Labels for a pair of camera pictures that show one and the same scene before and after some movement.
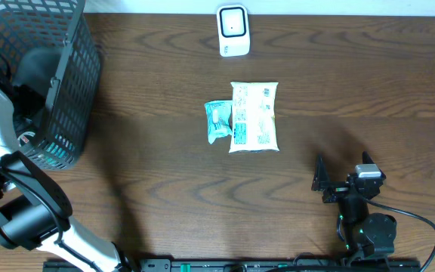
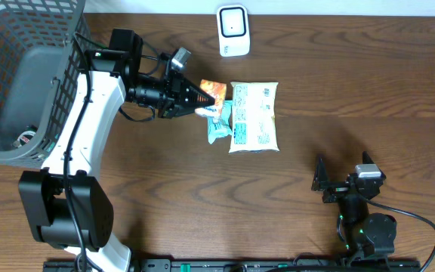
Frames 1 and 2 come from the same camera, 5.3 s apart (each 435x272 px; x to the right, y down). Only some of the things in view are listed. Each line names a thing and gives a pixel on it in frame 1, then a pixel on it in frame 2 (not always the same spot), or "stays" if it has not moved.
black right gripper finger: x=366 y=158 stays
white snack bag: x=254 y=117 stays
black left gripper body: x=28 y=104 to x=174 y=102
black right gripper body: x=337 y=190 stays
